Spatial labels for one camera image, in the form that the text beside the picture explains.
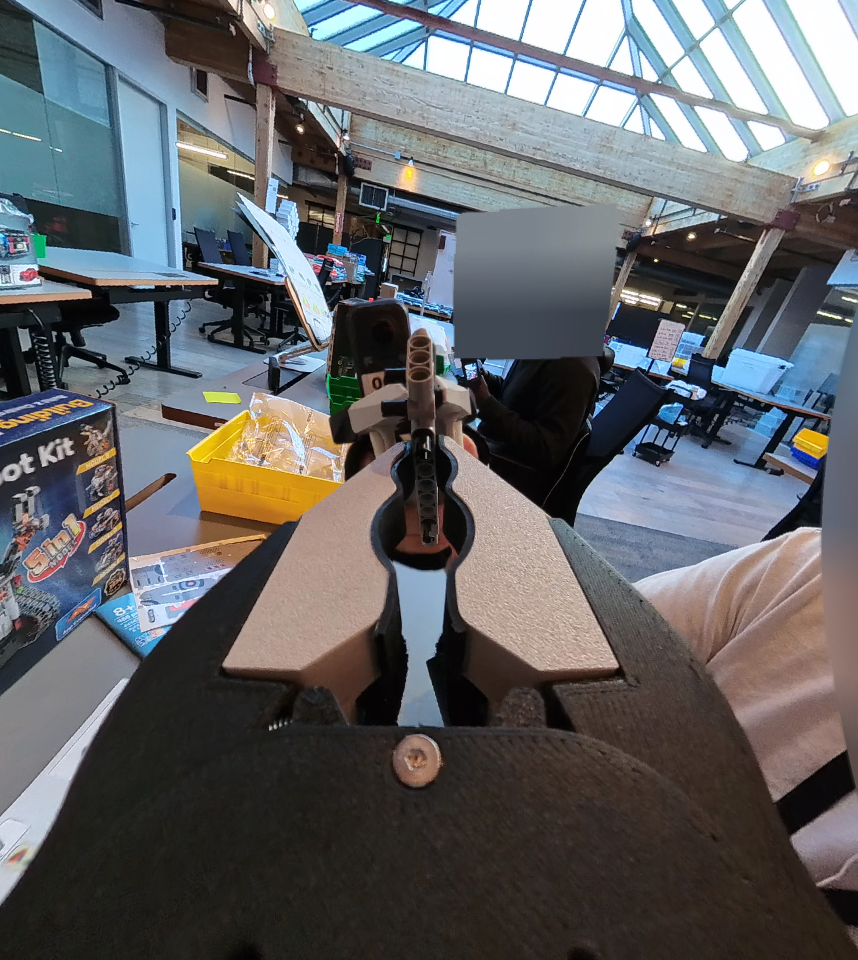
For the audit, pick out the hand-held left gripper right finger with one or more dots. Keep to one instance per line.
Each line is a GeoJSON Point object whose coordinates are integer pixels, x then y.
{"type": "Point", "coordinates": [526, 592]}

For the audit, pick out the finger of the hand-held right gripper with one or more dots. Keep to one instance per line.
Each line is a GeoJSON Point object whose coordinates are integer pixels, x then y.
{"type": "Point", "coordinates": [455, 409]}
{"type": "Point", "coordinates": [384, 416]}

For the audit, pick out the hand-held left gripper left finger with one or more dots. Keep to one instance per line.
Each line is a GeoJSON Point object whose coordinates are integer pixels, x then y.
{"type": "Point", "coordinates": [309, 592]}

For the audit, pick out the black connector pin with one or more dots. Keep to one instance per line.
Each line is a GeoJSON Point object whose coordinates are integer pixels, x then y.
{"type": "Point", "coordinates": [395, 409]}

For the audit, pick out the light grey perforated building beam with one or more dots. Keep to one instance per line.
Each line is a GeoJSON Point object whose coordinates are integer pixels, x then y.
{"type": "Point", "coordinates": [420, 397]}

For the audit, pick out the black perforated building beam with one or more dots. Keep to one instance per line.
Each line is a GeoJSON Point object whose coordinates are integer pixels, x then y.
{"type": "Point", "coordinates": [425, 487]}

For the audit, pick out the brown wooden desk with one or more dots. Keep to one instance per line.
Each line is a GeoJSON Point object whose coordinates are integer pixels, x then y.
{"type": "Point", "coordinates": [249, 382]}

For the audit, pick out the wood top office desk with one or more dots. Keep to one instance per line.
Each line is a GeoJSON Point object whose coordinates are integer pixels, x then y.
{"type": "Point", "coordinates": [16, 296]}
{"type": "Point", "coordinates": [241, 271]}
{"type": "Point", "coordinates": [766, 397]}
{"type": "Point", "coordinates": [129, 266]}

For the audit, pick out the grey desk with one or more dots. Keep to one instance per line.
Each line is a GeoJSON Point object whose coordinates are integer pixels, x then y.
{"type": "Point", "coordinates": [39, 712]}

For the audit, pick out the person's right hand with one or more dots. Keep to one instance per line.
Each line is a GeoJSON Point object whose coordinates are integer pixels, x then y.
{"type": "Point", "coordinates": [408, 529]}

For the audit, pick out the black toy box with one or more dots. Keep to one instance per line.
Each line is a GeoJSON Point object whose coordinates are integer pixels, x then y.
{"type": "Point", "coordinates": [339, 352]}

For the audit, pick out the green plastic bin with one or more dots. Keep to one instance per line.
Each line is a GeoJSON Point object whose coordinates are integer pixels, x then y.
{"type": "Point", "coordinates": [343, 397]}

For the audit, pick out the pile of clear plastic bags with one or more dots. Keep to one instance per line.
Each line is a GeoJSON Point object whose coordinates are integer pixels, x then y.
{"type": "Point", "coordinates": [286, 442]}

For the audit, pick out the yellow plastic bin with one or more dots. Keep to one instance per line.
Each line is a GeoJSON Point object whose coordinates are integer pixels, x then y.
{"type": "Point", "coordinates": [249, 495]}

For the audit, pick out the sticker sheet in plastic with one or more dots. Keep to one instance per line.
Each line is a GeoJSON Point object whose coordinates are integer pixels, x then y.
{"type": "Point", "coordinates": [174, 577]}

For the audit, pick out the black office chair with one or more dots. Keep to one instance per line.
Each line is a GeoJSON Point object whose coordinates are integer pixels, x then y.
{"type": "Point", "coordinates": [624, 420]}
{"type": "Point", "coordinates": [230, 292]}

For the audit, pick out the yellow sticky note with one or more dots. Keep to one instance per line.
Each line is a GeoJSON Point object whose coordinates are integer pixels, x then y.
{"type": "Point", "coordinates": [220, 397]}

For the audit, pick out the black utility cart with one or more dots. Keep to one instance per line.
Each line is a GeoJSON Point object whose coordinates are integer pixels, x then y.
{"type": "Point", "coordinates": [661, 442]}

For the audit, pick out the white paper sign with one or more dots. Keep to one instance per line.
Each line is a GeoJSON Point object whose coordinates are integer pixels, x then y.
{"type": "Point", "coordinates": [667, 339]}

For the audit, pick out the blue robot kit box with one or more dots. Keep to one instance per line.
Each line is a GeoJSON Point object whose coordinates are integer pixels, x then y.
{"type": "Point", "coordinates": [24, 540]}

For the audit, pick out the white storage bin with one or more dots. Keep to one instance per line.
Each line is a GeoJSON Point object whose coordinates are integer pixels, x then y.
{"type": "Point", "coordinates": [755, 371]}

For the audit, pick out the small yellow bin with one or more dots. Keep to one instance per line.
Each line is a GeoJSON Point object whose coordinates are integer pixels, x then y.
{"type": "Point", "coordinates": [810, 444]}

